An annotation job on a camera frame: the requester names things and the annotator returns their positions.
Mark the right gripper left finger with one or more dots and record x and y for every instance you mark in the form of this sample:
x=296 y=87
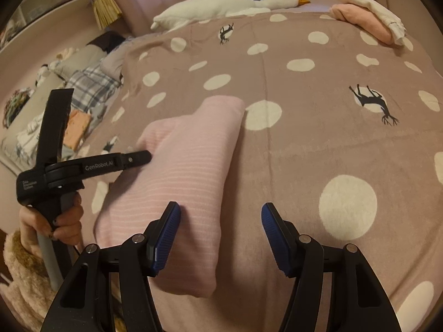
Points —
x=84 y=300

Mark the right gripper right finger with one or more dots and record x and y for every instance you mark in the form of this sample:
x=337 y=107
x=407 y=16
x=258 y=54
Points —
x=358 y=301

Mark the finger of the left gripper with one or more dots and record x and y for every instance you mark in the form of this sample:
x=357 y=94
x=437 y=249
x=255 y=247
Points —
x=133 y=159

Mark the pink knit sweater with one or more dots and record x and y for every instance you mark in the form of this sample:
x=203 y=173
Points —
x=191 y=158

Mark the pile of white clothes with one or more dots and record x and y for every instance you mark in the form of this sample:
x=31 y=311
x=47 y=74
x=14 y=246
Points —
x=27 y=139

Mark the left hand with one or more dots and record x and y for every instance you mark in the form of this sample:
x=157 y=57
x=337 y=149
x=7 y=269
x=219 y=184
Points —
x=65 y=228

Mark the fluffy beige sleeve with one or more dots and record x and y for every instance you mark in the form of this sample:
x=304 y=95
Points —
x=29 y=295

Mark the folded orange printed garment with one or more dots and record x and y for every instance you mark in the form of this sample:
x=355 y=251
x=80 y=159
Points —
x=77 y=126

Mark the plaid pillow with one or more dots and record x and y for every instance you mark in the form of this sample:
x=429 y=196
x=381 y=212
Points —
x=92 y=90

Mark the plush toys on headboard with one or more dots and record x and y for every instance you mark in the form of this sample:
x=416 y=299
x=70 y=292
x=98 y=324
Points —
x=15 y=104

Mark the mauve pillow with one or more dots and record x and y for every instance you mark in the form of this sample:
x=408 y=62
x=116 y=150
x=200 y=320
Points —
x=112 y=64

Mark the straw tassel hanging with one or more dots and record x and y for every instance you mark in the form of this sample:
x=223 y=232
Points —
x=106 y=12

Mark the white goose plush toy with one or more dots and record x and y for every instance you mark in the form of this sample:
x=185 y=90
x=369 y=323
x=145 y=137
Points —
x=188 y=11

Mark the polka dot mauve blanket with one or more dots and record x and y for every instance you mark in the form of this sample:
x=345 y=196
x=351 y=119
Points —
x=343 y=134

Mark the white shelf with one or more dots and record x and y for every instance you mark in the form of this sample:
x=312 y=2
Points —
x=45 y=0

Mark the folded white garment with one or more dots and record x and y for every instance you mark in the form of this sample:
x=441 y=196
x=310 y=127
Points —
x=387 y=18

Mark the folded pink garment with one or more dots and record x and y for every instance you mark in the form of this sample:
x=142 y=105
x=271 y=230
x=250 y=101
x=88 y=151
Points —
x=363 y=18

